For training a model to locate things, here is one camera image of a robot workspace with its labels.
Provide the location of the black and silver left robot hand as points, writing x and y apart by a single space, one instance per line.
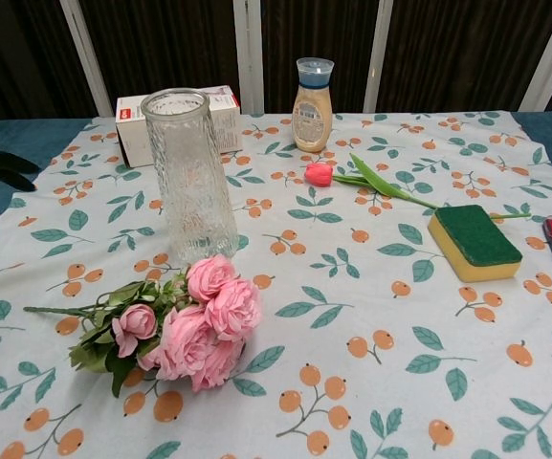
3 165

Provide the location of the pink rose bouquet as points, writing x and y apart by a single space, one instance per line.
218 306

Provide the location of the clear textured glass vase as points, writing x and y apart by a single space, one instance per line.
189 191

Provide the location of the white cardboard product box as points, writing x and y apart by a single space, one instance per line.
131 138

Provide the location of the beige bottle with clear cap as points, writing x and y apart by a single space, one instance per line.
312 124

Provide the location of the pink tulip with green stem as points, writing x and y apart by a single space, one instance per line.
316 174

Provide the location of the fruit and leaf print tablecloth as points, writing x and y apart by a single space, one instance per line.
352 311

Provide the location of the yellow sponge with green pad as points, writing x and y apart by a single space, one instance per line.
476 239

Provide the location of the white frame post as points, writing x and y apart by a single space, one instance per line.
85 52
550 48
379 48
249 52

